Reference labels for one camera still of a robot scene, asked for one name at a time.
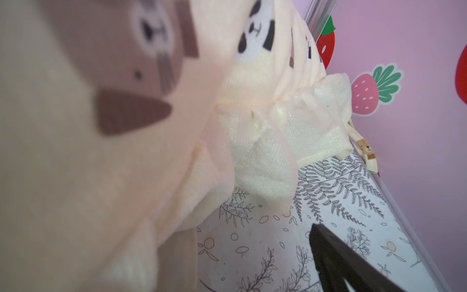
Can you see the leaf-print table cloth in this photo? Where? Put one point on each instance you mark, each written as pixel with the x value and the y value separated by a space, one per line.
pixel 246 247

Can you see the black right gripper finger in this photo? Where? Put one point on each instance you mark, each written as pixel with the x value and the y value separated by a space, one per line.
pixel 338 266

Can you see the cream bear-print pillow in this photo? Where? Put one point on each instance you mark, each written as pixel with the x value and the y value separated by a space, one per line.
pixel 125 124

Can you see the aluminium frame post right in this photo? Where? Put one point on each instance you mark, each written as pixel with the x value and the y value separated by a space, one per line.
pixel 318 14

